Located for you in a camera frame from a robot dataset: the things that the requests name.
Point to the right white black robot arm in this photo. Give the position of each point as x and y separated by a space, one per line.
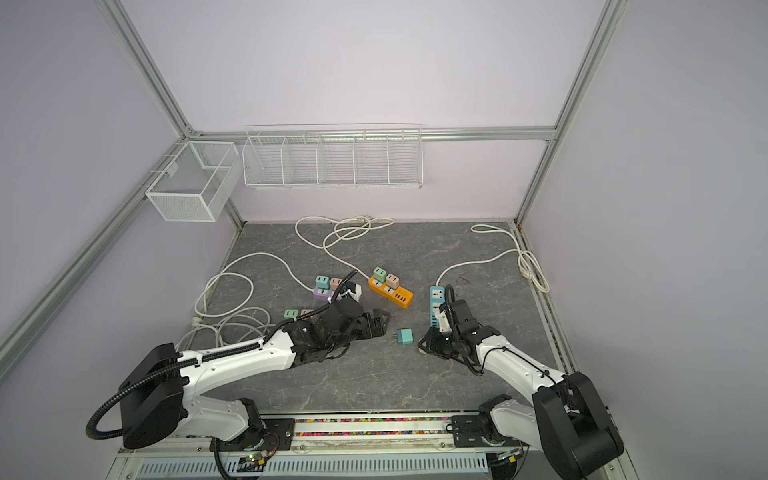
563 416

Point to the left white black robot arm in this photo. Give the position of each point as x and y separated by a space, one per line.
167 393

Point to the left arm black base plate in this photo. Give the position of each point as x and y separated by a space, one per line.
276 435

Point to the aluminium mounting rail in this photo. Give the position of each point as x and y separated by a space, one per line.
346 431

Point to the orange power strip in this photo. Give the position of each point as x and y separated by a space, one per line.
399 296

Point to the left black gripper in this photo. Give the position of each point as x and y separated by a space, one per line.
380 327

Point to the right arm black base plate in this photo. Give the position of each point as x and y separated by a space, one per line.
475 431

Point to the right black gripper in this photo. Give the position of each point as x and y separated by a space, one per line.
432 345

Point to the green plug on purple strip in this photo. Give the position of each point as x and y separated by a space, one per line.
322 283

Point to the teal power strip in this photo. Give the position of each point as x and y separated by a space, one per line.
437 298

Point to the long white wire basket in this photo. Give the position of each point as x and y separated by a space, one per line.
373 155

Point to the small white mesh basket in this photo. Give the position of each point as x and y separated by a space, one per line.
197 181

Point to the purple power strip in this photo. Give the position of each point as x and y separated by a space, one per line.
323 295

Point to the green plug from teal strip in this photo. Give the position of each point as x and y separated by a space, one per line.
405 336

